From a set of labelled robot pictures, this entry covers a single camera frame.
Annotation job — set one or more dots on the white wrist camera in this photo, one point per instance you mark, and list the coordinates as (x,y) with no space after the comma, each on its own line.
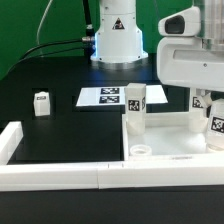
(186,23)

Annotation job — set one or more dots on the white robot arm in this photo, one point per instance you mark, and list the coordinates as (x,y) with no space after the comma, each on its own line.
(119,42)

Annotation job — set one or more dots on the white fence bar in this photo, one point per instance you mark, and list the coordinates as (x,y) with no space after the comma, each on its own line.
(10,138)
(174,172)

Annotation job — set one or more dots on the white marker sheet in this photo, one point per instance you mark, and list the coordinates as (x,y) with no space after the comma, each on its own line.
(102,96)

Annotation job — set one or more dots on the white square table top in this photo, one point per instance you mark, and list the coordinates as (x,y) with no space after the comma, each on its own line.
(168,136)

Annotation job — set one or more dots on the white left fence bar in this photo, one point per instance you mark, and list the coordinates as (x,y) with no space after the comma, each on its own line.
(10,138)

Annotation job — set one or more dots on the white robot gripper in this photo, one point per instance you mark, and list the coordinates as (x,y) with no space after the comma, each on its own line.
(181,61)

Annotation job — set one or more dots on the white front fence bar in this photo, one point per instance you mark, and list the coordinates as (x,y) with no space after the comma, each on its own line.
(174,172)

